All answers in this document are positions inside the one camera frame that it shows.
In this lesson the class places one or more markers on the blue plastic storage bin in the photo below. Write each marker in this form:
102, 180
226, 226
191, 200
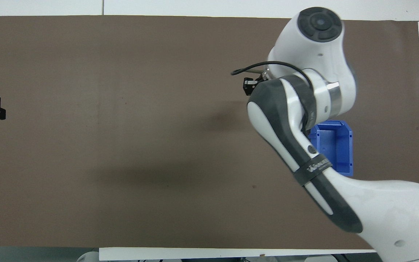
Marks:
340, 153

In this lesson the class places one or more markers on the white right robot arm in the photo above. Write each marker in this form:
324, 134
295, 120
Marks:
304, 120

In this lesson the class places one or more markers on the brown table mat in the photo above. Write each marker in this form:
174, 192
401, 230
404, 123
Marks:
122, 127

